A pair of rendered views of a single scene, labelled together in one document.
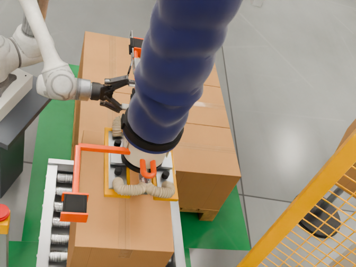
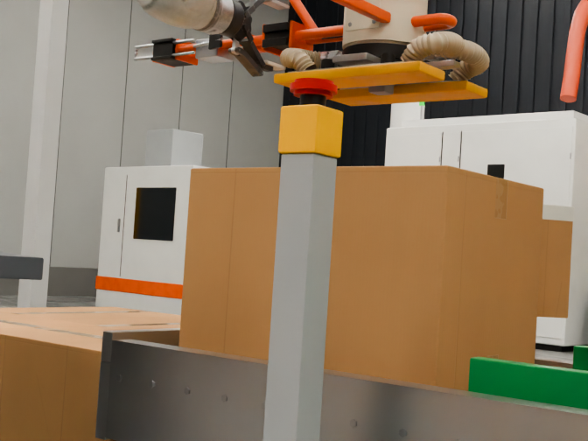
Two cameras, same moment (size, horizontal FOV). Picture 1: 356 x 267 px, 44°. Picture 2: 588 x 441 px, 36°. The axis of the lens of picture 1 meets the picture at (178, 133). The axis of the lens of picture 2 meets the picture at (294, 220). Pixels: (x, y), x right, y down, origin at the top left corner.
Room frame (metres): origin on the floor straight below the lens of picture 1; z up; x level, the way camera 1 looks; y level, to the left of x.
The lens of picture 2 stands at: (-0.39, 1.17, 0.78)
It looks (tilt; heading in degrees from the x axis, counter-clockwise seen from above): 2 degrees up; 330
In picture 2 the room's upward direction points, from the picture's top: 4 degrees clockwise
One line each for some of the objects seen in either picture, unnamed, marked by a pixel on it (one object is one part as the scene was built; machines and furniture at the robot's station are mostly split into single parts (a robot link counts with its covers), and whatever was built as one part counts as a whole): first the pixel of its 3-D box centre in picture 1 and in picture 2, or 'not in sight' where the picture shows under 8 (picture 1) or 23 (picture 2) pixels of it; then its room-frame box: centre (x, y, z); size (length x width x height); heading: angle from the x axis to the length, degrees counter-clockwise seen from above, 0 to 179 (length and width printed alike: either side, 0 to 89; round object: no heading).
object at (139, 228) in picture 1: (117, 210); (358, 276); (1.15, 0.12, 0.75); 0.60 x 0.40 x 0.40; 22
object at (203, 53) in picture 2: (140, 67); (214, 50); (1.57, 0.28, 1.25); 0.07 x 0.07 x 0.04; 23
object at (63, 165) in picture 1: (113, 169); (224, 339); (1.48, 0.25, 0.58); 0.70 x 0.03 x 0.06; 113
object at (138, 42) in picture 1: (140, 47); (175, 53); (1.70, 0.33, 1.26); 0.08 x 0.07 x 0.05; 23
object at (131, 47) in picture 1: (129, 53); (176, 46); (1.63, 0.35, 1.26); 0.31 x 0.03 x 0.05; 23
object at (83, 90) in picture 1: (83, 89); (210, 10); (1.28, 0.43, 1.26); 0.09 x 0.06 x 0.09; 24
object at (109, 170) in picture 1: (117, 158); (356, 69); (1.11, 0.18, 1.16); 0.34 x 0.10 x 0.05; 23
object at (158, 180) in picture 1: (163, 162); (404, 87); (1.18, 0.01, 1.16); 0.34 x 0.10 x 0.05; 23
